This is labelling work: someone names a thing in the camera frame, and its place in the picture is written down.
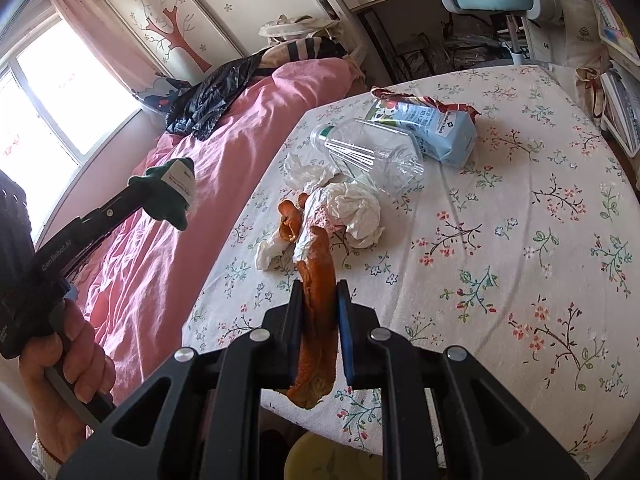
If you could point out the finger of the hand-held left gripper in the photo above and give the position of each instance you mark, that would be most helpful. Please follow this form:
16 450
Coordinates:
115 207

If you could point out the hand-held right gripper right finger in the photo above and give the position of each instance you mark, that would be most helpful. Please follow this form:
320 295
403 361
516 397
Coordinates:
345 330

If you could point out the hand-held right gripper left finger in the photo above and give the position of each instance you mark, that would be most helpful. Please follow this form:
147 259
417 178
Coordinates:
295 340

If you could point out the green cloth with white label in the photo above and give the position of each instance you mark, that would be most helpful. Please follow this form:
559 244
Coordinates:
167 195

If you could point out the white torn paper piece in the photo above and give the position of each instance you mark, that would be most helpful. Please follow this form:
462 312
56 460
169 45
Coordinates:
270 255

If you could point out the small curled orange peel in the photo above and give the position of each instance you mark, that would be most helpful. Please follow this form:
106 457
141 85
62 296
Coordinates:
290 222

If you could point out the large white tissue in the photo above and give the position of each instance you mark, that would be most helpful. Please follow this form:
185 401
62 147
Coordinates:
357 210

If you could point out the yellow round bin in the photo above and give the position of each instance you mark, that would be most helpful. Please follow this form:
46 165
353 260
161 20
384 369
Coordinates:
320 460

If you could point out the clear plastic bottle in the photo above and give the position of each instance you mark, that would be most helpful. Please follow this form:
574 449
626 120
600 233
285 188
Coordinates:
360 152

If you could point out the red and white wrapper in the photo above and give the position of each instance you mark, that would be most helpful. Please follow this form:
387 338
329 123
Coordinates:
457 108

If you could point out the person's left forearm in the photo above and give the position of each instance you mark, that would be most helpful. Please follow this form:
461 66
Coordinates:
44 452

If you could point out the person's left hand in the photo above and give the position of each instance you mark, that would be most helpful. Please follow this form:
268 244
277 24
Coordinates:
75 355

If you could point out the pink blanket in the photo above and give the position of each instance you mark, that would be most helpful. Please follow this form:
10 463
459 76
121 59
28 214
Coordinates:
200 185

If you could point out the window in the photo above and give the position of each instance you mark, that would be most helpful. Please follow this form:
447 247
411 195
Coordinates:
65 95

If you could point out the black plastic bag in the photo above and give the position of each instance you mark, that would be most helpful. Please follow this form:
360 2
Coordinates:
210 95

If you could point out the pink curtain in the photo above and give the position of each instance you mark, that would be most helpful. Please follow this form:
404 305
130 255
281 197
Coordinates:
100 45

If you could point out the floral bed sheet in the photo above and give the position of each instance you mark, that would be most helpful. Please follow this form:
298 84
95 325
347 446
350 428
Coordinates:
500 260

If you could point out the white wardrobe with tree print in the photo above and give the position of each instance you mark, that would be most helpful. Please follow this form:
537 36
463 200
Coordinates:
200 10

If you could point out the light blue carton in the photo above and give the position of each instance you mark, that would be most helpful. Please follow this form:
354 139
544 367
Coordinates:
440 135

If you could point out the black striped cloth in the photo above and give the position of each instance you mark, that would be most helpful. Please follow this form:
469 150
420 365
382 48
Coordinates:
305 50

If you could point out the beige tote bag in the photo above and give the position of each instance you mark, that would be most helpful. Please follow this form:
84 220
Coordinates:
295 27

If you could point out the clear plastic bags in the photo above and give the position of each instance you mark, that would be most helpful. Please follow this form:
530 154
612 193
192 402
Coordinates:
450 50

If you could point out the stack of books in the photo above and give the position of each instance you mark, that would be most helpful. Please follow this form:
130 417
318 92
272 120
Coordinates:
620 95

